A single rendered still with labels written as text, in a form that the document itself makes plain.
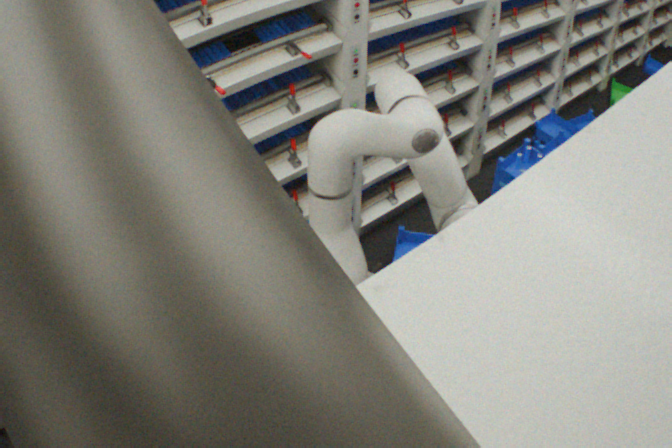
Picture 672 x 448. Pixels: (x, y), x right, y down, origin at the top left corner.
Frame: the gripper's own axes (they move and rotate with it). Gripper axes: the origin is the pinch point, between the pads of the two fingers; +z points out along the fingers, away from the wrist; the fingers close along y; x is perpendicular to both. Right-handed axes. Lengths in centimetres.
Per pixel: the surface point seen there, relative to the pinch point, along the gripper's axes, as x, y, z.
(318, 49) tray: 27, 57, -30
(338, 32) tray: 26, 66, -27
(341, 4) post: 22, 71, -34
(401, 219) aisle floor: 49, 40, 65
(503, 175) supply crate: -2, 56, 42
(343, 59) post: 27, 61, -19
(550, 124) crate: 17, 118, 122
